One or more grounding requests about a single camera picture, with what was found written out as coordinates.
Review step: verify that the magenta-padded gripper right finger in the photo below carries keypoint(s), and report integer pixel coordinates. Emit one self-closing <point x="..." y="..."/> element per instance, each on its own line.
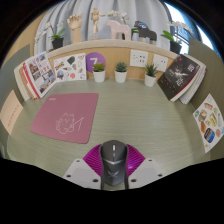
<point x="141" y="170"/>

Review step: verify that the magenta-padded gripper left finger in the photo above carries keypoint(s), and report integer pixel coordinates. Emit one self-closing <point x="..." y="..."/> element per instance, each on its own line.
<point x="81" y="171"/>

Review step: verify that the dark grey computer mouse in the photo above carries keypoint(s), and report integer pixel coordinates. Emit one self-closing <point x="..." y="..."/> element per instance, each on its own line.
<point x="114" y="163"/>

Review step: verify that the pink mouse pad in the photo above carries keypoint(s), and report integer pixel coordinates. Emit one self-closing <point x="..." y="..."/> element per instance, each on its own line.
<point x="65" y="116"/>

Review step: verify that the colourful food sticker sheet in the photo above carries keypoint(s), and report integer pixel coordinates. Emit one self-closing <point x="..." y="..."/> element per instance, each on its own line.
<point x="210" y="123"/>

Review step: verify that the small succulent in white pot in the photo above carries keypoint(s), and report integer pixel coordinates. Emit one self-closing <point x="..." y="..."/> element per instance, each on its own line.
<point x="150" y="80"/>
<point x="120" y="76"/>
<point x="98" y="76"/>

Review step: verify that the beige paper card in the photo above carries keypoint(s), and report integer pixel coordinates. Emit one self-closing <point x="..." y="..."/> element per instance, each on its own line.
<point x="10" y="112"/>

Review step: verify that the black hardcover book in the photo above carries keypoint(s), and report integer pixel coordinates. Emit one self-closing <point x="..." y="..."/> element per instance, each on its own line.
<point x="178" y="77"/>

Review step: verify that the white leaning books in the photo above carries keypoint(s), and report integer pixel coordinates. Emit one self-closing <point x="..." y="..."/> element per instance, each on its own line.
<point x="196" y="86"/>

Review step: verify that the white sticker sheet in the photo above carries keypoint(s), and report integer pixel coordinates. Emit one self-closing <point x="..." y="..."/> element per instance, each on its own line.
<point x="70" y="67"/>

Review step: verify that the red and white magazine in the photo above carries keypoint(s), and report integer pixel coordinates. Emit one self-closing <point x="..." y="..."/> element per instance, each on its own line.
<point x="40" y="74"/>

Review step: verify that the stack of leaning books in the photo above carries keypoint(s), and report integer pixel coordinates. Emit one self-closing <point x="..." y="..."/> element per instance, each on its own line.
<point x="20" y="81"/>

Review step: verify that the purple round number sticker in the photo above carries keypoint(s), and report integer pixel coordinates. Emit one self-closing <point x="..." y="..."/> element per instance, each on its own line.
<point x="96" y="61"/>

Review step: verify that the white orchid in black pot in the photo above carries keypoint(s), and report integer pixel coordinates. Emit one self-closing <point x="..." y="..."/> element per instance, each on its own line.
<point x="175" y="47"/>
<point x="57" y="42"/>

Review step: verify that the dark wooden horse figure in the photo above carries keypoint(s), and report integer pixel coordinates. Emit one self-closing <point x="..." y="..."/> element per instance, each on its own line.
<point x="146" y="34"/>

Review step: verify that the pink wooden horse figure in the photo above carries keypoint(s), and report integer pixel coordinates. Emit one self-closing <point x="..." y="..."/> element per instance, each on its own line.
<point x="118" y="30"/>

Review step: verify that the wooden hand model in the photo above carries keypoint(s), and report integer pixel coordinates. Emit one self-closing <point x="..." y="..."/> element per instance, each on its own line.
<point x="75" y="26"/>

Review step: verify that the wooden artist mannequin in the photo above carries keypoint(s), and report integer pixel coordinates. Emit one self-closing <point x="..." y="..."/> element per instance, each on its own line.
<point x="96" y="21"/>

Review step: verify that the white orchid plant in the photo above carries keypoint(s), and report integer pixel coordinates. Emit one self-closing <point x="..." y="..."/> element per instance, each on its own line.
<point x="117" y="14"/>

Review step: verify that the grey curtain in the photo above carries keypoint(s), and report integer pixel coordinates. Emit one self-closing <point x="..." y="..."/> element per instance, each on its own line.
<point x="143" y="11"/>

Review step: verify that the white wall socket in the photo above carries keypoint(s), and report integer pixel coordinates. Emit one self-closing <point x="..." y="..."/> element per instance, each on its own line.
<point x="139" y="58"/>
<point x="160" y="63"/>

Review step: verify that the window with dark frame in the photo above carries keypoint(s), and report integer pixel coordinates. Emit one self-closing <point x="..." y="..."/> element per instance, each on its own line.
<point x="181" y="18"/>

